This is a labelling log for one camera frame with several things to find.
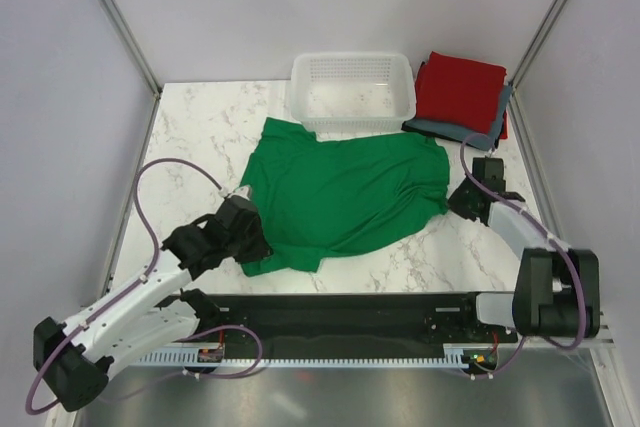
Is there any green t shirt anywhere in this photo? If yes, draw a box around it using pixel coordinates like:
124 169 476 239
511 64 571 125
241 118 450 277

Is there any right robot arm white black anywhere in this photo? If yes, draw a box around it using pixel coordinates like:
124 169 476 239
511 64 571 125
448 177 600 341

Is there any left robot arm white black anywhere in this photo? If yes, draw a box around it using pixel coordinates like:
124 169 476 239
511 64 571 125
33 195 272 412

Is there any folded grey blue t shirt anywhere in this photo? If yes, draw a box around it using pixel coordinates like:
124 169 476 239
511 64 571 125
404 82 514 152

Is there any folded dark red t shirt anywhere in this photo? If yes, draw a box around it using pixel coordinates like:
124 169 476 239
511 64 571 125
498 110 508 140

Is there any folded black t shirt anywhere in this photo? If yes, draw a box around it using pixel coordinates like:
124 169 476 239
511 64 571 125
399 60 501 152

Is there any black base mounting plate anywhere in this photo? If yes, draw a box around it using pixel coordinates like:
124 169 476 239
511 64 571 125
164 291 519 361

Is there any white plastic basket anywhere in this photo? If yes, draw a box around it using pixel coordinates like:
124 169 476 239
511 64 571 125
288 51 417 133

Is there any white slotted cable duct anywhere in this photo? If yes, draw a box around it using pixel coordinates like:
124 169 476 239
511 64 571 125
132 344 496 370

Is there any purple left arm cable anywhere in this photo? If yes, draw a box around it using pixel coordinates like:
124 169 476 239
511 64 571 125
25 158 229 416

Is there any right aluminium frame post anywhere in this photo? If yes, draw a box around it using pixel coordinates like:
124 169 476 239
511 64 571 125
510 0 570 89

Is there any aluminium frame post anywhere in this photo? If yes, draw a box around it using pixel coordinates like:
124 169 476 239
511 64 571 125
510 0 570 89
69 0 164 96

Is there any left aluminium frame post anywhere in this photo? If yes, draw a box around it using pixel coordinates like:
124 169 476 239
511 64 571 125
69 0 164 96

